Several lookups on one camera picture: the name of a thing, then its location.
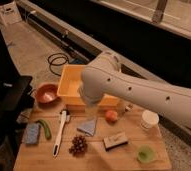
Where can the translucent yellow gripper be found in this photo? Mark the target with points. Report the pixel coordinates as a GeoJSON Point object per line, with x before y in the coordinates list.
{"type": "Point", "coordinates": [91, 110]}

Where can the green pepper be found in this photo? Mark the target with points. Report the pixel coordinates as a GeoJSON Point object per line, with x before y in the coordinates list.
{"type": "Point", "coordinates": [46, 128]}

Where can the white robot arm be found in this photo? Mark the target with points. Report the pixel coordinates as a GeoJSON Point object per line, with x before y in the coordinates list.
{"type": "Point", "coordinates": [103, 76]}

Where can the red bowl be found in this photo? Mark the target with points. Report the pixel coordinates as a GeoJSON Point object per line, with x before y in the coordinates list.
{"type": "Point", "coordinates": [46, 93]}

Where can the green small bowl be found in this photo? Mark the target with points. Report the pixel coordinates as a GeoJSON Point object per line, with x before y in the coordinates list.
{"type": "Point", "coordinates": [145, 154]}

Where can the blue folded cloth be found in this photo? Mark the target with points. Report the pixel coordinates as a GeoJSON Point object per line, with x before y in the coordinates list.
{"type": "Point", "coordinates": [88, 126]}

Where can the orange fruit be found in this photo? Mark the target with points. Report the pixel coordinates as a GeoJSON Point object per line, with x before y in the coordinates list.
{"type": "Point", "coordinates": [111, 116]}

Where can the yellow plastic bin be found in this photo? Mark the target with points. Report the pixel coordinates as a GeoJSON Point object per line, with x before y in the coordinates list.
{"type": "Point", "coordinates": [69, 83]}

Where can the small toy figure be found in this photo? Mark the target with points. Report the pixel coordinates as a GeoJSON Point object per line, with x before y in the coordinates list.
{"type": "Point", "coordinates": [128, 108]}

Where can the bunch of purple grapes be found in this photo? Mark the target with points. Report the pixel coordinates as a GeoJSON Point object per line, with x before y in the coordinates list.
{"type": "Point", "coordinates": [79, 145]}

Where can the white cup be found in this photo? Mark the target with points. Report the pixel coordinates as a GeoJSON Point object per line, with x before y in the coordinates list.
{"type": "Point", "coordinates": [149, 119]}

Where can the blue sponge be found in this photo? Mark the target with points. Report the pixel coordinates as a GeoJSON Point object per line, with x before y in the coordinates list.
{"type": "Point", "coordinates": [32, 134]}

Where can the black side cart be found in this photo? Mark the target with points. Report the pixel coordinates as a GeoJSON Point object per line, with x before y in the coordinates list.
{"type": "Point", "coordinates": [13, 100]}

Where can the white box on floor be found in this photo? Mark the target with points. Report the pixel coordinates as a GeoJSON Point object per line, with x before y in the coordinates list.
{"type": "Point", "coordinates": [9, 14]}

